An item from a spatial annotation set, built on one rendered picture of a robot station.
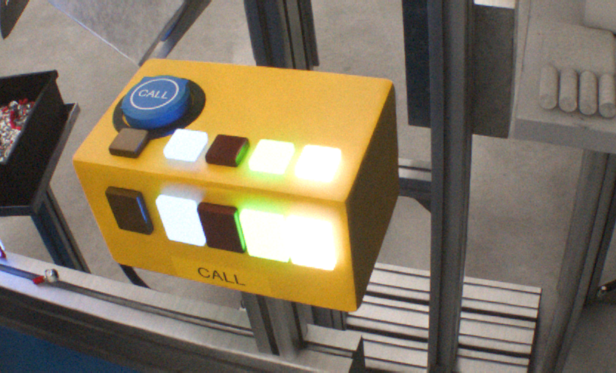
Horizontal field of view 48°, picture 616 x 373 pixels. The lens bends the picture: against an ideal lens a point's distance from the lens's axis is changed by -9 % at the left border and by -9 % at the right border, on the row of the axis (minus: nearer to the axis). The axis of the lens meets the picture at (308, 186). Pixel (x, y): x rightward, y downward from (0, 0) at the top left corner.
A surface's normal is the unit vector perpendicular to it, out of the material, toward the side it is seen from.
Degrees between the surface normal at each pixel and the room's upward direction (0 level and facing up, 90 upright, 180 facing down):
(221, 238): 90
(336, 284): 90
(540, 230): 0
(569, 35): 0
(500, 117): 90
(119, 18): 55
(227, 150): 0
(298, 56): 90
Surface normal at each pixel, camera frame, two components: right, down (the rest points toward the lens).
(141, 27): 0.18, 0.11
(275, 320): -0.31, 0.68
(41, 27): -0.11, -0.72
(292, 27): 0.94, 0.14
